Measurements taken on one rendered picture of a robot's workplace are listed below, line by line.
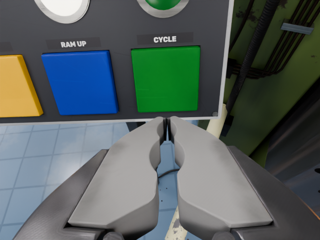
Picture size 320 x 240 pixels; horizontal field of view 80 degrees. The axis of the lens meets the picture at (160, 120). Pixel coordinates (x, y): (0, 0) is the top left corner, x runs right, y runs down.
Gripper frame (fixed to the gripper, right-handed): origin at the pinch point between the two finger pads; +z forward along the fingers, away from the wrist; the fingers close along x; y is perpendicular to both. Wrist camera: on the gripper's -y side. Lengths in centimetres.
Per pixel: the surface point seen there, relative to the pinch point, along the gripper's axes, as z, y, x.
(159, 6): 10.6, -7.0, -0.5
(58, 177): 77, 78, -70
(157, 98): 10.2, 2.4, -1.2
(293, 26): 30.9, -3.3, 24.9
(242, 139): 55, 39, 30
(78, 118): 10.9, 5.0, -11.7
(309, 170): 21.0, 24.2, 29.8
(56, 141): 99, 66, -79
